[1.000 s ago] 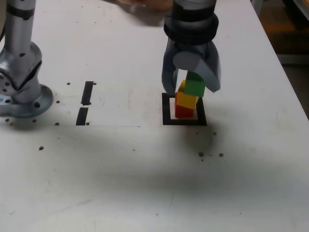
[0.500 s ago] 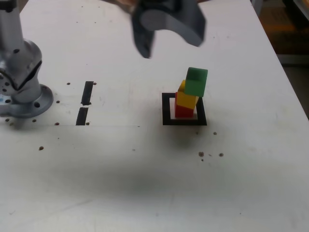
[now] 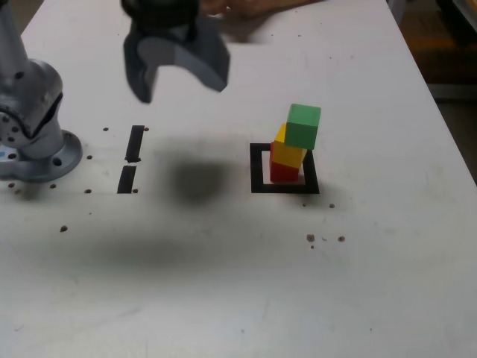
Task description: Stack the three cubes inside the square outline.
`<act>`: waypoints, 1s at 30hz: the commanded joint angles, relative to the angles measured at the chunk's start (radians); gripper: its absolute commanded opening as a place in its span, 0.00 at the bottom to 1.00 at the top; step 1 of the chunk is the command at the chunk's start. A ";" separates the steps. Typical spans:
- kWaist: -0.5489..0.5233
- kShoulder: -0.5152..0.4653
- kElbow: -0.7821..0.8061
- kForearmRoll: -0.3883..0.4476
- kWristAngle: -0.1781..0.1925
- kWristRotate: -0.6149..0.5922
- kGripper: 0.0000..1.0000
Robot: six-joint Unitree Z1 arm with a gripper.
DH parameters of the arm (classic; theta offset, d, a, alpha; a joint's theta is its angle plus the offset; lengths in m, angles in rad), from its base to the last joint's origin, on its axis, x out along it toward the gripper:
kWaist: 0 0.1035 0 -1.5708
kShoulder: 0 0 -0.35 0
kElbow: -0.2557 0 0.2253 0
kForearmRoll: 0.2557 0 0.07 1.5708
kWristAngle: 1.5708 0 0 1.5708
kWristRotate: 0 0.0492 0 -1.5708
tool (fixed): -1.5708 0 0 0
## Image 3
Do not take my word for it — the black tape strip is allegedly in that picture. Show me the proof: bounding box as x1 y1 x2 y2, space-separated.
116 125 145 195

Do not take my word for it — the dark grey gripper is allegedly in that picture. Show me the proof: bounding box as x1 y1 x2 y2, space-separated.
123 17 232 105

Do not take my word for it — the person's hand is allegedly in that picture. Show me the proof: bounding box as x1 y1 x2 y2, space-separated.
200 0 311 21

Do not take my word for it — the red cube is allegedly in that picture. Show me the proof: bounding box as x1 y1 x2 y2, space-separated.
269 141 300 183

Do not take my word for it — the black tape square outline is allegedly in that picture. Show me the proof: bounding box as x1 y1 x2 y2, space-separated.
249 142 320 195

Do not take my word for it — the yellow cube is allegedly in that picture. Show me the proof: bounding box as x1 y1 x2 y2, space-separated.
274 122 309 169

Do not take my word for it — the green cube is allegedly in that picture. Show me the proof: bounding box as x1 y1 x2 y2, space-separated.
285 103 322 151

